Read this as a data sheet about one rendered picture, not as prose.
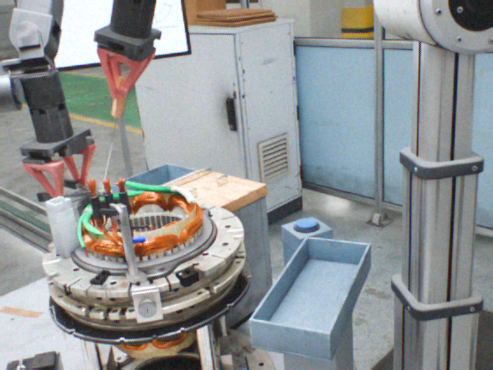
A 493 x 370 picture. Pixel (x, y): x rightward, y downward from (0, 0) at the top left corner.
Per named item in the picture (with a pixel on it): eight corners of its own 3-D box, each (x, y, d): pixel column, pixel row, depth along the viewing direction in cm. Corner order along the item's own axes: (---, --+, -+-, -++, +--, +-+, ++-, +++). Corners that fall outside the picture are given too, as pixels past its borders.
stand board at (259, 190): (137, 206, 120) (136, 196, 120) (202, 178, 133) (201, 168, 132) (203, 227, 108) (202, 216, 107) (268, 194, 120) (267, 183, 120)
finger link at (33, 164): (33, 206, 93) (17, 151, 89) (62, 188, 98) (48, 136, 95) (66, 209, 90) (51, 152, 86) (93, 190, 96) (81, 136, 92)
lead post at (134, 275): (136, 286, 78) (123, 208, 74) (127, 280, 80) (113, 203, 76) (147, 281, 80) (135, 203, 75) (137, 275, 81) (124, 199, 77)
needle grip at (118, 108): (109, 115, 85) (116, 77, 82) (114, 112, 86) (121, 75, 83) (120, 119, 84) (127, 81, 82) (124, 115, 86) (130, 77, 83)
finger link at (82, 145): (47, 197, 95) (32, 144, 92) (74, 181, 101) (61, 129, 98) (79, 200, 93) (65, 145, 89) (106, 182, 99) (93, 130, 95)
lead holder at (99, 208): (91, 219, 77) (87, 196, 76) (115, 208, 80) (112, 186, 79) (109, 225, 75) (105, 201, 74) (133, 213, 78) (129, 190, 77)
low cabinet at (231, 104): (309, 208, 372) (299, 18, 329) (250, 239, 337) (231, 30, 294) (206, 179, 441) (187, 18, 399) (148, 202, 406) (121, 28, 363)
